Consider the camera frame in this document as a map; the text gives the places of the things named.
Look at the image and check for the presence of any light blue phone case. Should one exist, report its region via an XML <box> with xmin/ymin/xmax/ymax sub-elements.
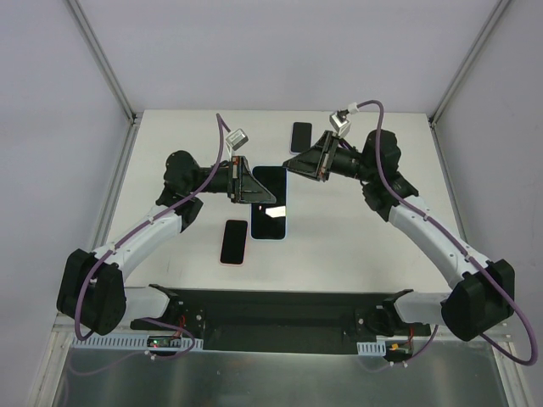
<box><xmin>249</xmin><ymin>165</ymin><xmax>289</xmax><ymax>242</ymax></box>

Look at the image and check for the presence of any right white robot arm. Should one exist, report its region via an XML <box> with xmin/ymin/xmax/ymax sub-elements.
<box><xmin>283</xmin><ymin>131</ymin><xmax>515</xmax><ymax>341</ymax></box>

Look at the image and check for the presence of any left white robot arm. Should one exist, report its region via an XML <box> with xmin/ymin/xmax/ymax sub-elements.
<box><xmin>57</xmin><ymin>151</ymin><xmax>277</xmax><ymax>339</ymax></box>

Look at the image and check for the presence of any phone in lilac case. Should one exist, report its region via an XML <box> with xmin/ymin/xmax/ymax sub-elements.
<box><xmin>289</xmin><ymin>122</ymin><xmax>312</xmax><ymax>153</ymax></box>

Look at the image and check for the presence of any phone in pink case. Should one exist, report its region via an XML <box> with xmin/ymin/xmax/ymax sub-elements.
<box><xmin>220</xmin><ymin>220</ymin><xmax>249</xmax><ymax>265</ymax></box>

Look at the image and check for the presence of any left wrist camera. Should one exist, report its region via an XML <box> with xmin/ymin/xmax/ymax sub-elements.
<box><xmin>225</xmin><ymin>128</ymin><xmax>249</xmax><ymax>151</ymax></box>

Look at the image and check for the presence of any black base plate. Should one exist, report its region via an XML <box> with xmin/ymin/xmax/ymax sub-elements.
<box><xmin>129</xmin><ymin>286</ymin><xmax>442</xmax><ymax>353</ymax></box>

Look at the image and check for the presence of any left aluminium frame post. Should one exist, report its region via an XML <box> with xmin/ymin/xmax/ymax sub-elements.
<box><xmin>63</xmin><ymin>0</ymin><xmax>138</xmax><ymax>125</ymax></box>

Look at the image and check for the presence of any aluminium frame post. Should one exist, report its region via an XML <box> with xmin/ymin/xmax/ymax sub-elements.
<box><xmin>63</xmin><ymin>0</ymin><xmax>138</xmax><ymax>125</ymax></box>
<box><xmin>428</xmin><ymin>0</ymin><xmax>514</xmax><ymax>129</ymax></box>

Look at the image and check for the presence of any left white cable duct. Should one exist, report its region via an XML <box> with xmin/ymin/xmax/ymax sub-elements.
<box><xmin>71</xmin><ymin>334</ymin><xmax>204</xmax><ymax>352</ymax></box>

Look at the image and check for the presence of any white cable duct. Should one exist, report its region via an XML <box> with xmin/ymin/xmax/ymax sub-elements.
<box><xmin>71</xmin><ymin>334</ymin><xmax>204</xmax><ymax>352</ymax></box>
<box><xmin>356</xmin><ymin>340</ymin><xmax>387</xmax><ymax>357</ymax></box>

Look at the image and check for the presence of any right white cable duct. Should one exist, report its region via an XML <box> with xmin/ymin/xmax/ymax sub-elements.
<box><xmin>356</xmin><ymin>340</ymin><xmax>387</xmax><ymax>357</ymax></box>

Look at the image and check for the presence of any right aluminium frame post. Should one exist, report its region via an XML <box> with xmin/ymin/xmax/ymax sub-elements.
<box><xmin>428</xmin><ymin>0</ymin><xmax>514</xmax><ymax>129</ymax></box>

